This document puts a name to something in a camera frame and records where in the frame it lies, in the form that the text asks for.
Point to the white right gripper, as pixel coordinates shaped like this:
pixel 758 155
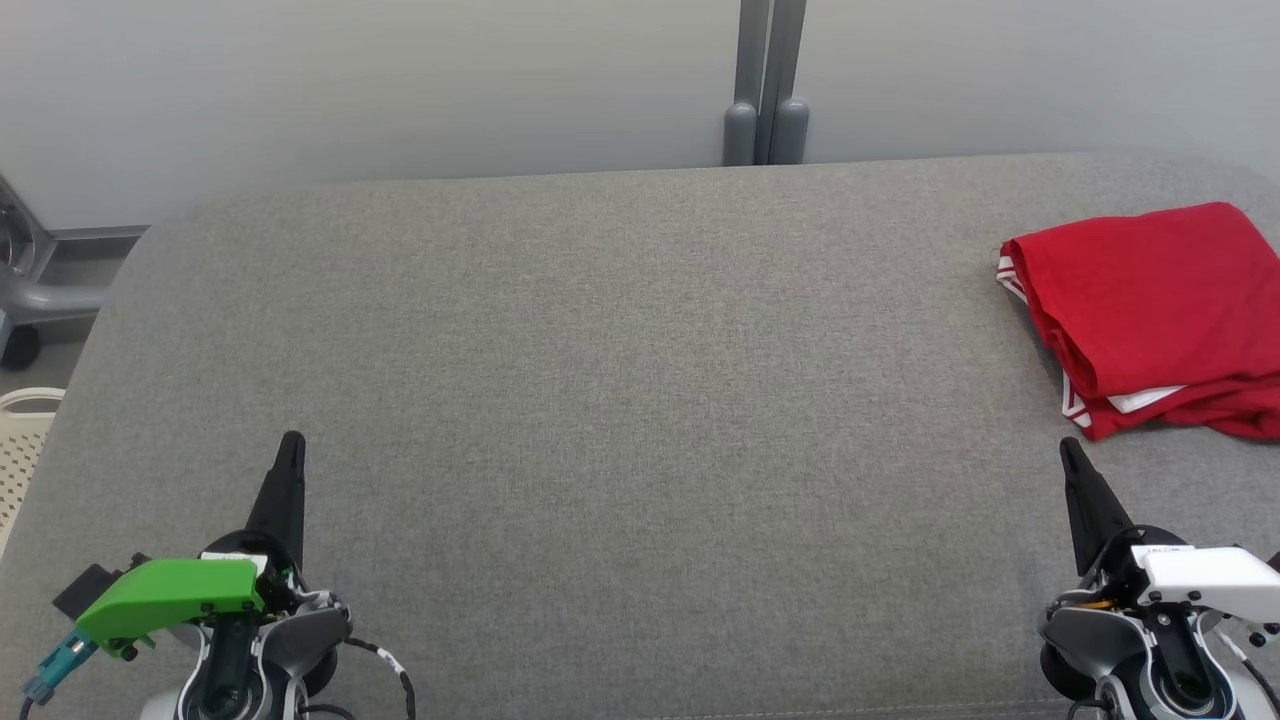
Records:
pixel 1210 575

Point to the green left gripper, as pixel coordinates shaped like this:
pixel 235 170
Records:
pixel 170 590

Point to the red white printed jersey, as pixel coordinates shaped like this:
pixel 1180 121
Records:
pixel 1150 290

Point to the cream perforated laundry basket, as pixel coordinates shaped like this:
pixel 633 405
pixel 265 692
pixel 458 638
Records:
pixel 20 450

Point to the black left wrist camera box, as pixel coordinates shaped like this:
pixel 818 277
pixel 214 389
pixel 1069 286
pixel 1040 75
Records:
pixel 85 590

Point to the grey metal wheeled frame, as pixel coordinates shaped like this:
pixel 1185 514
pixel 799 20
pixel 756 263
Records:
pixel 60 300

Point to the grey double metal post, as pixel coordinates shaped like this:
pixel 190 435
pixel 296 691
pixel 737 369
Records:
pixel 765 100

